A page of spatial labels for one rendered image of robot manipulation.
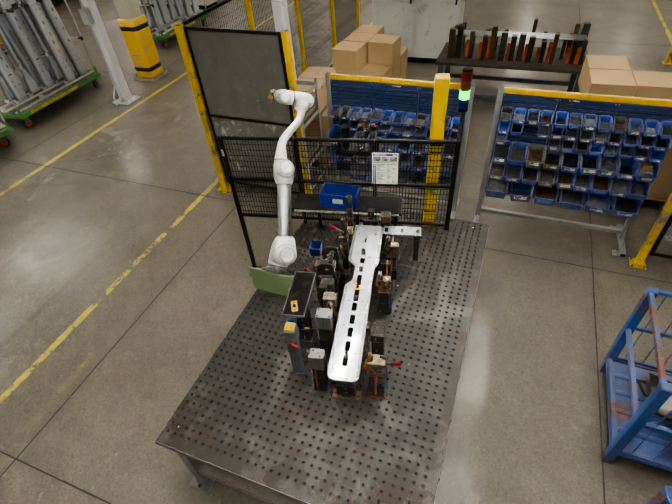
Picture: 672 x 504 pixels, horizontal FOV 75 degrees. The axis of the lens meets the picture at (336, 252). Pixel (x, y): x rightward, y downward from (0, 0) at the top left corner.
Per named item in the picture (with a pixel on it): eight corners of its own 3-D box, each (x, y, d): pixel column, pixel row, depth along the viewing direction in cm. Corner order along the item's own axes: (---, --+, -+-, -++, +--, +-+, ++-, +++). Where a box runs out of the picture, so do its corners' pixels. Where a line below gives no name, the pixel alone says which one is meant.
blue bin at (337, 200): (356, 210, 356) (355, 197, 347) (320, 206, 363) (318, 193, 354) (360, 198, 367) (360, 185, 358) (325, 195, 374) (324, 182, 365)
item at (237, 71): (318, 202, 540) (297, 27, 404) (313, 209, 531) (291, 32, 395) (224, 186, 581) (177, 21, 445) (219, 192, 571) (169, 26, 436)
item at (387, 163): (398, 185, 357) (399, 152, 336) (371, 184, 361) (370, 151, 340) (398, 184, 359) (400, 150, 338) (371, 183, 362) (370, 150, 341)
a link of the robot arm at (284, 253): (293, 264, 333) (299, 266, 312) (271, 264, 328) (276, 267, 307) (292, 161, 328) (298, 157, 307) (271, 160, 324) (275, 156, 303)
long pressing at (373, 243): (363, 383, 246) (363, 382, 245) (323, 379, 250) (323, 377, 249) (383, 226, 345) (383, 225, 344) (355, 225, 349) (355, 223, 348)
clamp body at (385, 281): (392, 316, 316) (393, 283, 292) (375, 315, 318) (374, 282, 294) (392, 306, 323) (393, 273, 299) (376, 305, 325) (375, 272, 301)
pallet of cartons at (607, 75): (658, 173, 538) (715, 59, 446) (671, 212, 484) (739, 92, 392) (552, 161, 572) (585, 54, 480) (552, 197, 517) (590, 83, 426)
